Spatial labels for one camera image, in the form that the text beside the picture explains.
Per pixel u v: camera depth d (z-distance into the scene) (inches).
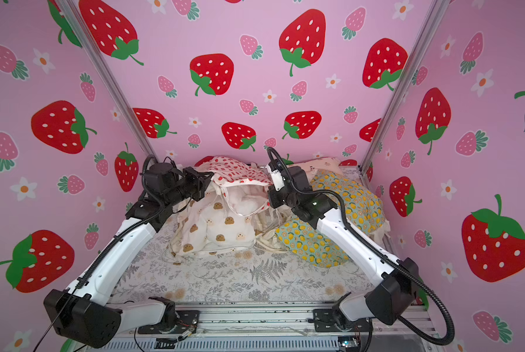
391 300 15.4
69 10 26.6
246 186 33.6
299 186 21.5
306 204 21.3
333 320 26.0
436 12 27.1
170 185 22.9
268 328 28.9
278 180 25.9
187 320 29.4
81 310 14.8
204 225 34.7
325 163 43.6
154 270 33.8
